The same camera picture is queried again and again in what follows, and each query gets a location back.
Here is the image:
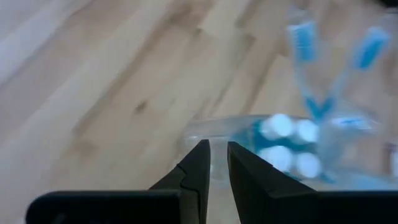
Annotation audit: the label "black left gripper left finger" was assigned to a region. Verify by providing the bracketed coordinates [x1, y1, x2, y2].
[150, 139, 211, 224]

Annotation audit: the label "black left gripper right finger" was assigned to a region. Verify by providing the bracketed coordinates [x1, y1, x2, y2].
[228, 141, 315, 224]

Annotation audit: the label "clear acrylic organizer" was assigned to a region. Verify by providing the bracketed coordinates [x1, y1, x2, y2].
[182, 113, 398, 192]

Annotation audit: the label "blue white toothbrush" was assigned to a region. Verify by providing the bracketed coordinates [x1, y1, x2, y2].
[318, 25, 392, 121]
[331, 115, 373, 129]
[285, 19, 321, 121]

